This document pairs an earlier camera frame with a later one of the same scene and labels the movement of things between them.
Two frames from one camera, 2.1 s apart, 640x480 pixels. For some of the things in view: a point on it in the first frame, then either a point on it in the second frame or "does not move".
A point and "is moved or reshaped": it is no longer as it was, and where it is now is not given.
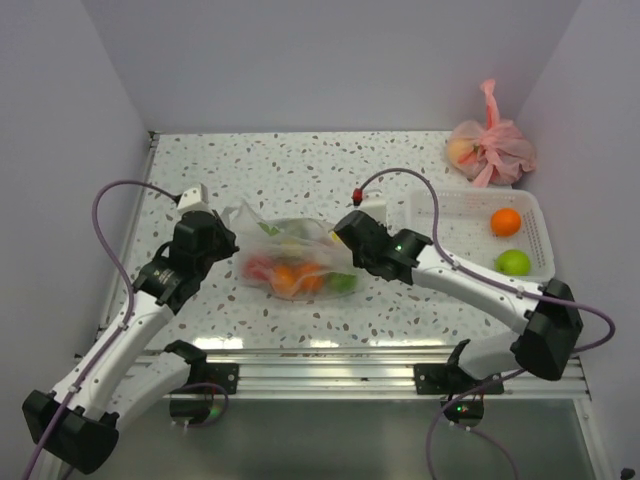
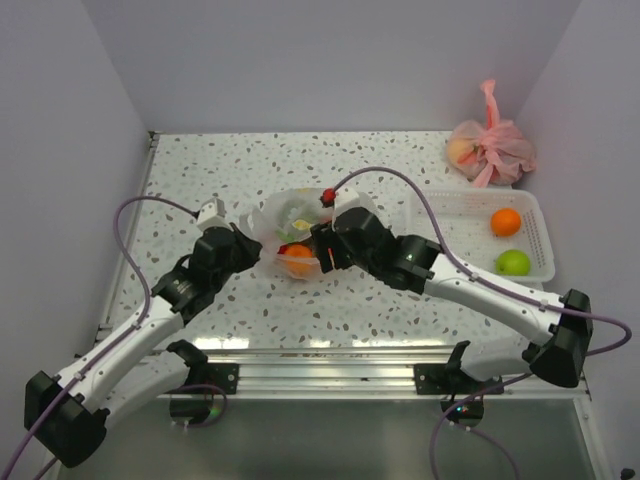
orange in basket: x=505 y=222 does not move
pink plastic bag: x=498 y=152 does not move
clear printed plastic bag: x=293 y=258 is moved or reshaped
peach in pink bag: x=462 y=151 does not move
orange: x=285 y=277 → x=298 y=259
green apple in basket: x=513 y=262 does not move
